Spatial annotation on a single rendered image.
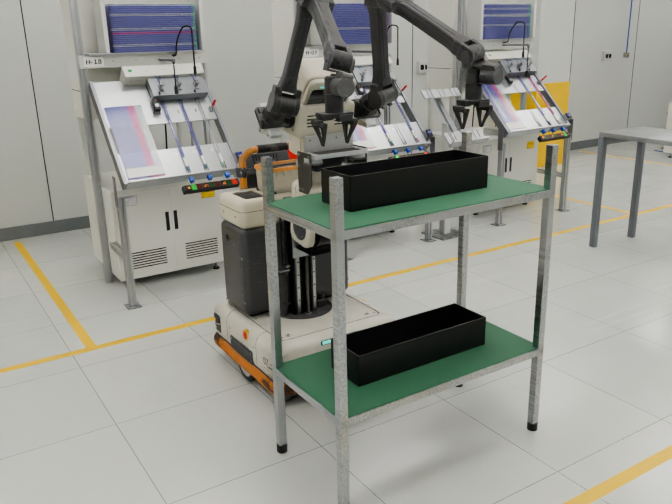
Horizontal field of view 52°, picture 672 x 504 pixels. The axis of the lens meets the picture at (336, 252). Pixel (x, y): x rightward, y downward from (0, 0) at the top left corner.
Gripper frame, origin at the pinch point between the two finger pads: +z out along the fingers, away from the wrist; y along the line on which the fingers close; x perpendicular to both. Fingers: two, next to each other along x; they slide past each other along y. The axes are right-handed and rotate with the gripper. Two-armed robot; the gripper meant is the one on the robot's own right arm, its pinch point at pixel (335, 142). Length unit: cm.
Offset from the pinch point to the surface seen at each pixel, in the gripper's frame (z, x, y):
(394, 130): 37, 205, 174
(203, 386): 116, 81, -21
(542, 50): -2, 342, 466
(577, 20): -30, 396, 581
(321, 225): 20.4, -16.0, -15.1
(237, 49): -14, 390, 144
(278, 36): -26, 281, 127
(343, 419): 80, -25, -14
